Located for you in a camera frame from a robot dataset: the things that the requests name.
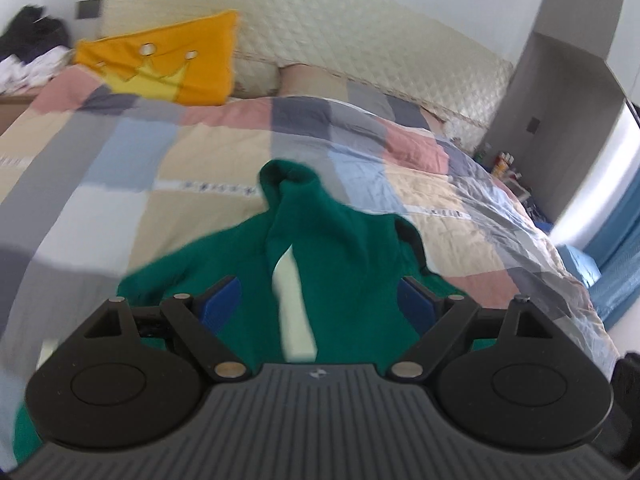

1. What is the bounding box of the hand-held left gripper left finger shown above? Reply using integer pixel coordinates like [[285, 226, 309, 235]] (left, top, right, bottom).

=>
[[82, 275, 249, 381]]

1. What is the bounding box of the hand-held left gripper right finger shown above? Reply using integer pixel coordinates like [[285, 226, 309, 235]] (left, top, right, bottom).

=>
[[385, 275, 556, 383]]

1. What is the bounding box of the green zip hoodie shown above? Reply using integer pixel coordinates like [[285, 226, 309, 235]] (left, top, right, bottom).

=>
[[12, 159, 496, 463]]

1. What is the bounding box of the white clothes pile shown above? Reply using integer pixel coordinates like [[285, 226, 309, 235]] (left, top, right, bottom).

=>
[[0, 46, 76, 95]]

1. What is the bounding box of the black clothes pile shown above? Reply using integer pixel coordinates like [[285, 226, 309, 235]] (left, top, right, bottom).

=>
[[0, 4, 70, 58]]

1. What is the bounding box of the blue curtain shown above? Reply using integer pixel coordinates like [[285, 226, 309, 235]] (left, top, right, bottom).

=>
[[585, 155, 640, 323]]

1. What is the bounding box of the patchwork duvet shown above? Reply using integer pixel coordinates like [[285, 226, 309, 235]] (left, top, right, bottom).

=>
[[0, 67, 618, 411]]

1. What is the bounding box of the patchwork pillow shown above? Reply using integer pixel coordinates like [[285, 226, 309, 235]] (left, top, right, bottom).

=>
[[277, 62, 451, 133]]

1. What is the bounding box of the yellow crown pillow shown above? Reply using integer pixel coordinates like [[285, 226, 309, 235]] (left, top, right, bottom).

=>
[[74, 9, 241, 107]]

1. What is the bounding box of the wooden nightstand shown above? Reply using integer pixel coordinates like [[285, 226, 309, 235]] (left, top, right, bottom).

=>
[[0, 87, 48, 136]]

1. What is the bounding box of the cream quilted headboard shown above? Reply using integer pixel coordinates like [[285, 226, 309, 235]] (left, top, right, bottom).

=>
[[102, 0, 516, 143]]

